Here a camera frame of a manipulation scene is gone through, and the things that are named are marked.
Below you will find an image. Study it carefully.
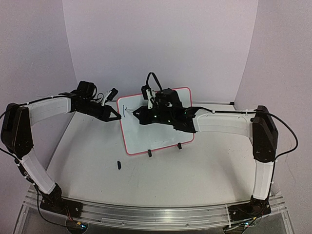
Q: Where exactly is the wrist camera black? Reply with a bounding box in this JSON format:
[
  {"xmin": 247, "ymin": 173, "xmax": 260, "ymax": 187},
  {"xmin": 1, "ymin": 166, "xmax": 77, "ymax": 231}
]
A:
[
  {"xmin": 96, "ymin": 88, "xmax": 118, "ymax": 106},
  {"xmin": 141, "ymin": 85, "xmax": 156, "ymax": 100}
]

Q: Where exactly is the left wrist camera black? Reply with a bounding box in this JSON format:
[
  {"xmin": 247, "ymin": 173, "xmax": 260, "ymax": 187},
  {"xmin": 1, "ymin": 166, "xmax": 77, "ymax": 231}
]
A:
[{"xmin": 96, "ymin": 88, "xmax": 118, "ymax": 106}]

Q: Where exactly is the pink framed whiteboard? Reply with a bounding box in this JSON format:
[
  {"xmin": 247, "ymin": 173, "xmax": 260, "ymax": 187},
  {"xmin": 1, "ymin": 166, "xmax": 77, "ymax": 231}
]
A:
[{"xmin": 116, "ymin": 86, "xmax": 195, "ymax": 156}]

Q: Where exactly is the wire whiteboard stand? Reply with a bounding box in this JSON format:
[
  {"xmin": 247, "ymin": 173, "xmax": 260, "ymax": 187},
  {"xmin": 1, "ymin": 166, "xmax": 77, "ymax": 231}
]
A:
[{"xmin": 147, "ymin": 142, "xmax": 182, "ymax": 157}]

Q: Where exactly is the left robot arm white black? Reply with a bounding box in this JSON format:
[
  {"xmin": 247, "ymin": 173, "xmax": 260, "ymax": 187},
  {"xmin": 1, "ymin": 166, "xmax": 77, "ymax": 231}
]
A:
[{"xmin": 0, "ymin": 81, "xmax": 121, "ymax": 219}]

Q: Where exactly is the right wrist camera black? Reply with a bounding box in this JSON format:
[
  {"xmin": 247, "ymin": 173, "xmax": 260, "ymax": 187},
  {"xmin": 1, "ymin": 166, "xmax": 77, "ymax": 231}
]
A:
[{"xmin": 141, "ymin": 85, "xmax": 156, "ymax": 100}]

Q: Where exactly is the aluminium front rail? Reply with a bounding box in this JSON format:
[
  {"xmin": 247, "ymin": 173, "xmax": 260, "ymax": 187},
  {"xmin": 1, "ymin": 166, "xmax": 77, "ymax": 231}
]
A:
[{"xmin": 24, "ymin": 189, "xmax": 294, "ymax": 234}]

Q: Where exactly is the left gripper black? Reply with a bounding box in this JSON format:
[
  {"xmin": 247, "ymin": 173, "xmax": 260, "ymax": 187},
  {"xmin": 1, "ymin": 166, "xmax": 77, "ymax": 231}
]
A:
[{"xmin": 78, "ymin": 99, "xmax": 121, "ymax": 121}]

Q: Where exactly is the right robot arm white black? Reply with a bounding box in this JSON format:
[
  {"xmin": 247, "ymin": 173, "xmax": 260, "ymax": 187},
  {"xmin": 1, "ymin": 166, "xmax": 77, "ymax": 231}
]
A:
[{"xmin": 133, "ymin": 105, "xmax": 285, "ymax": 221}]

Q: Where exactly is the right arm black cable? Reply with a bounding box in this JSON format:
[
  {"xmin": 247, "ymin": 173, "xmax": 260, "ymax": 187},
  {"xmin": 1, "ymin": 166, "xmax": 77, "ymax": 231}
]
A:
[{"xmin": 145, "ymin": 72, "xmax": 163, "ymax": 92}]

